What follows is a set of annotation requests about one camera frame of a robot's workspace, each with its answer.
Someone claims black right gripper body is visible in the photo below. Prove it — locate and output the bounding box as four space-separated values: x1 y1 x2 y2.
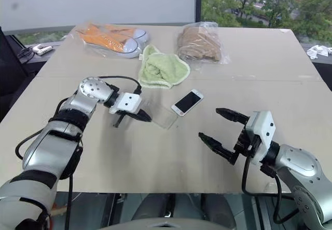
232 125 261 161

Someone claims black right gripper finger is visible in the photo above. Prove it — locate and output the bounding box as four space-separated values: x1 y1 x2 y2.
215 107 251 126
198 132 240 166

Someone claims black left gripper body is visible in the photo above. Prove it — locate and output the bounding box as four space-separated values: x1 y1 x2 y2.
115 110 139 119

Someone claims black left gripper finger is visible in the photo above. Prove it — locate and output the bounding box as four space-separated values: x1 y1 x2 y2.
131 110 153 123
113 112 126 128

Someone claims white smartphone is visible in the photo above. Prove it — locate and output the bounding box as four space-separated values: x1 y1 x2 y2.
170 89 205 117

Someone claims green terry towel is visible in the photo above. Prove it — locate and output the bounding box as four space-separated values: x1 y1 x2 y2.
137 44 191 89

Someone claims orange canvas sneaker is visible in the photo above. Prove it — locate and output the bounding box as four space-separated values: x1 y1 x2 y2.
77 30 145 59
87 23 151 46

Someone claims bagged brown fabric bundle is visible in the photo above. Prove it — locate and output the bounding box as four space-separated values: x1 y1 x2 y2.
176 21 230 65

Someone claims silver robot torso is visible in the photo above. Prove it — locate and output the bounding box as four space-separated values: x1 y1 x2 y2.
100 220 236 230

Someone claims clear plastic shoe bag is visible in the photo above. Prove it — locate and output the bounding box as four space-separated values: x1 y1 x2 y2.
74 21 153 60

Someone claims white power strip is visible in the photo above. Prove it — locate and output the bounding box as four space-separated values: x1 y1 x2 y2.
32 44 54 57

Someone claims crumpled white paper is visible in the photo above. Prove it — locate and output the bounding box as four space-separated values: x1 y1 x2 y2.
306 44 332 60

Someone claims white roller blind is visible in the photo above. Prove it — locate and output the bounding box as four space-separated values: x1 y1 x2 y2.
0 0 197 35

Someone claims black monitor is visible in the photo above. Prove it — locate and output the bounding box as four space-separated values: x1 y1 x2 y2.
0 25 30 96

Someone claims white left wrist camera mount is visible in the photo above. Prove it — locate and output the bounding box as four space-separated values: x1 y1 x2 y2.
109 92 143 115

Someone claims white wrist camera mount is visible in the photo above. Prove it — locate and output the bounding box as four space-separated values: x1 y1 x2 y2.
109 92 143 115
244 110 276 166

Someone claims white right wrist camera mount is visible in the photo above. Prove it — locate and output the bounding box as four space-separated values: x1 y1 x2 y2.
244 110 276 166

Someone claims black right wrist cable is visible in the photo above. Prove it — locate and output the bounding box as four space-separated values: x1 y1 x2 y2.
241 156 299 225

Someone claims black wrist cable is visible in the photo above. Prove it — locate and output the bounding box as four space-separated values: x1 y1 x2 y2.
241 156 299 225
99 75 143 96

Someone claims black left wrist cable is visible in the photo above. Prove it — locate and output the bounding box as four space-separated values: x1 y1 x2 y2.
99 75 143 96

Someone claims black left elbow cable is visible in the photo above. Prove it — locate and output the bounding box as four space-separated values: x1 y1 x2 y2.
15 132 84 230

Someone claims black power cord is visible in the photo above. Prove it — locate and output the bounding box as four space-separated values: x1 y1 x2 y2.
17 46 36 65

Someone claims dark window frame post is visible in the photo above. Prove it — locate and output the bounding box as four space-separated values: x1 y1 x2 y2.
194 0 203 23

